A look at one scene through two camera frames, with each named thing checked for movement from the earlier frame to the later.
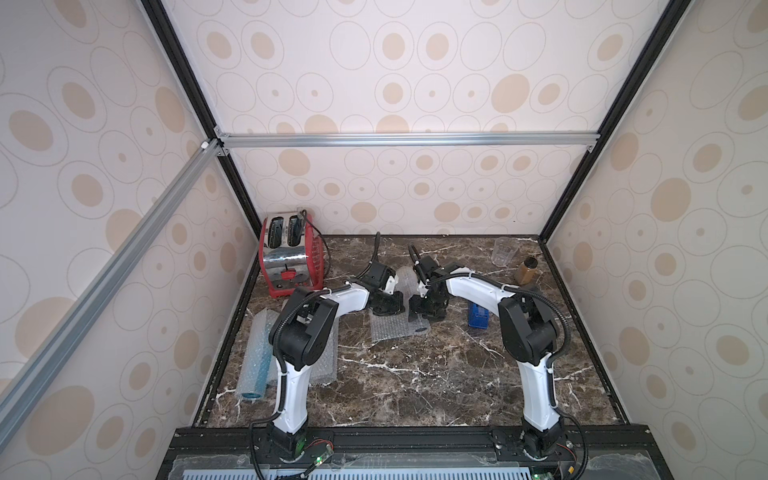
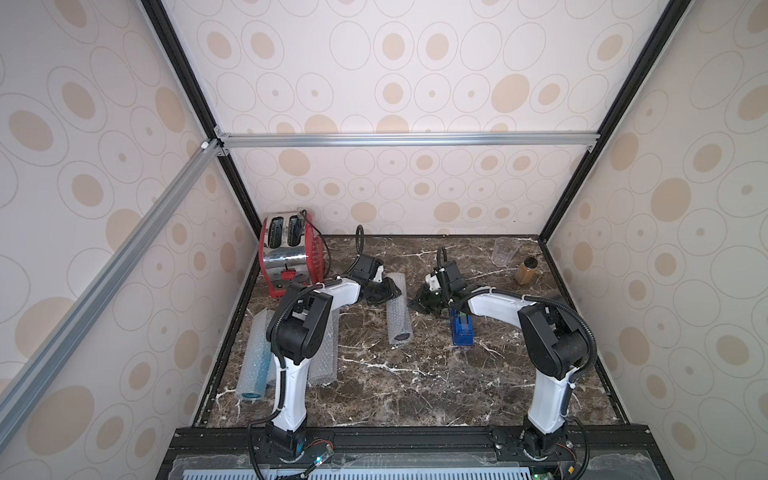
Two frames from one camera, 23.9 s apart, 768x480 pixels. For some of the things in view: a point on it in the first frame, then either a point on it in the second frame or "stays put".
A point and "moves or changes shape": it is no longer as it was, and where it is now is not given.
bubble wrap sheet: x=326 y=371 stays put
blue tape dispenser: x=478 y=316 moves or changes shape
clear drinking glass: x=504 y=251 stays put
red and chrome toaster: x=292 y=254 stays put
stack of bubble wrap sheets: x=386 y=327 moves or changes shape
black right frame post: x=675 y=12 stays put
